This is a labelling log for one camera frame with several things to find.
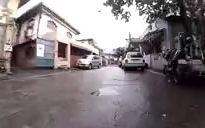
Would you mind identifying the silver car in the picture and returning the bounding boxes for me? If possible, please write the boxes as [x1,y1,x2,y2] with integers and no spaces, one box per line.
[75,54,103,70]

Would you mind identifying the white car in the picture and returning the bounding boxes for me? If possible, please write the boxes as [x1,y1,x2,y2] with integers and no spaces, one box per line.
[121,51,147,72]

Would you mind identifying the wet grey asphalt road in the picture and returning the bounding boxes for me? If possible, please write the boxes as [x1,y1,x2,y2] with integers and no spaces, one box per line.
[0,65,205,128]

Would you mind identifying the pink two-storey building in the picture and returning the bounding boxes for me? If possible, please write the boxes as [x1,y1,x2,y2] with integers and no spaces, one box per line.
[10,1,101,70]

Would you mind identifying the grey house with awning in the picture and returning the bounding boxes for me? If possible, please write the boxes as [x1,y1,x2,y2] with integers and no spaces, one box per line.
[126,13,191,71]

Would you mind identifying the wet grey sidewalk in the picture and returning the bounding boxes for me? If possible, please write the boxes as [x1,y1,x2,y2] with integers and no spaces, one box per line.
[0,66,81,82]

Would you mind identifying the parked motorcycle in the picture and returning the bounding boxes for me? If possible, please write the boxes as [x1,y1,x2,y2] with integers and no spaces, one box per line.
[162,33,205,84]

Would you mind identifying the large overhanging tree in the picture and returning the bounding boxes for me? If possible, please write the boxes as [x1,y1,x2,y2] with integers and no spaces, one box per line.
[103,0,205,68]

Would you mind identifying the pale concrete wall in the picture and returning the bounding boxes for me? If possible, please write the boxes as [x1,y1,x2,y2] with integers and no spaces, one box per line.
[0,0,19,74]

